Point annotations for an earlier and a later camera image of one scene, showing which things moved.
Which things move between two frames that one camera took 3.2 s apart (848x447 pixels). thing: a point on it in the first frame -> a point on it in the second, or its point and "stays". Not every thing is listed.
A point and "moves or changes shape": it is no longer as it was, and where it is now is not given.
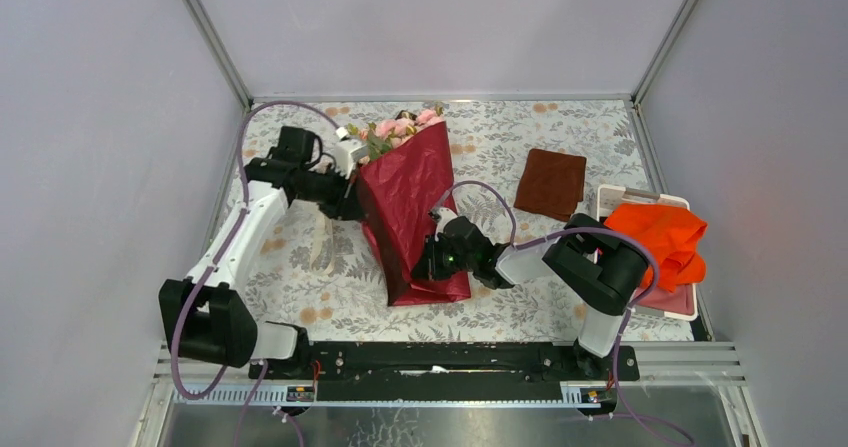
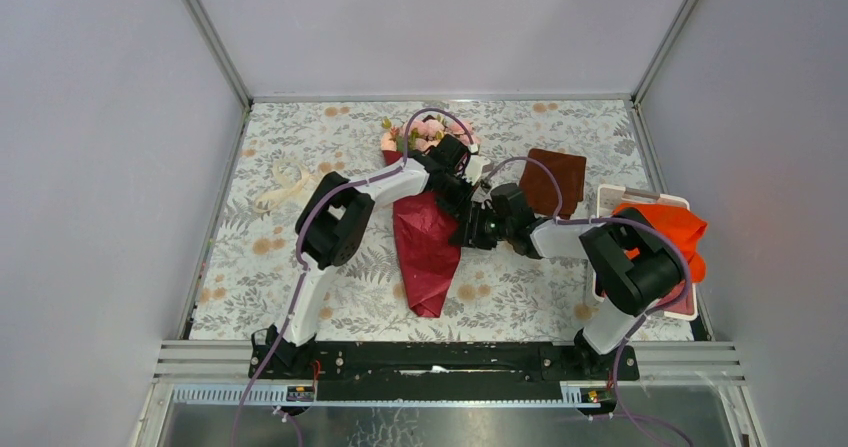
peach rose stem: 375,143 -> 391,140
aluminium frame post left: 194,4 stays
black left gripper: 346,205 -> 456,207
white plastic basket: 608,196 stays
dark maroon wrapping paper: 400,197 moves or changes shape
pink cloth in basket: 682,301 stays
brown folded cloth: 551,183 stays
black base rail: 458,371 stays
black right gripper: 429,268 -> 468,234
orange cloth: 674,236 stays
